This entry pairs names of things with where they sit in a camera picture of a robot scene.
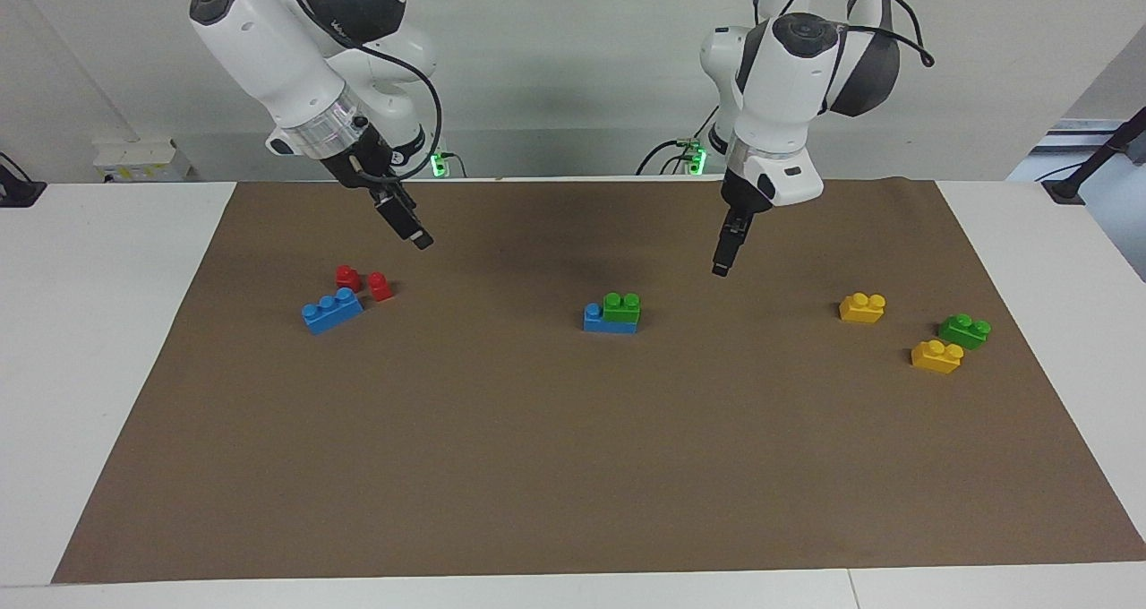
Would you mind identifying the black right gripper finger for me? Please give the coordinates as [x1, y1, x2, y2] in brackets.
[372, 193, 436, 252]
[392, 184, 422, 231]

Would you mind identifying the blue three-stud block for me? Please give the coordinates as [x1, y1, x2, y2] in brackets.
[301, 287, 364, 335]
[583, 303, 639, 335]

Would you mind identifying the yellow two-stud block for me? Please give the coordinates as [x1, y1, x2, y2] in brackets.
[911, 339, 965, 375]
[838, 293, 887, 324]

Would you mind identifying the brown table mat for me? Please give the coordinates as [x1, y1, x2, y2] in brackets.
[52, 177, 1146, 585]

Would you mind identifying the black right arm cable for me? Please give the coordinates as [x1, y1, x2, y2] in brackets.
[336, 31, 444, 180]

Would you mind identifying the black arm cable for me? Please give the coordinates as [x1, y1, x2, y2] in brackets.
[779, 0, 935, 68]
[336, 31, 444, 180]

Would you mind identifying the black left base cable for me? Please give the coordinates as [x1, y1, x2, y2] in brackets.
[636, 106, 722, 176]

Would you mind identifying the white wall socket box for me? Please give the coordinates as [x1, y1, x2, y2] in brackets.
[92, 137, 191, 183]

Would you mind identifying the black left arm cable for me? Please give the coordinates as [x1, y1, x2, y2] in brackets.
[779, 0, 935, 68]

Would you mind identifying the black clamp mount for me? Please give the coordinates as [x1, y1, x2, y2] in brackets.
[0, 152, 47, 209]

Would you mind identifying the black camera stand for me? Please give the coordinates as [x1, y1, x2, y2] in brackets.
[1041, 106, 1146, 205]

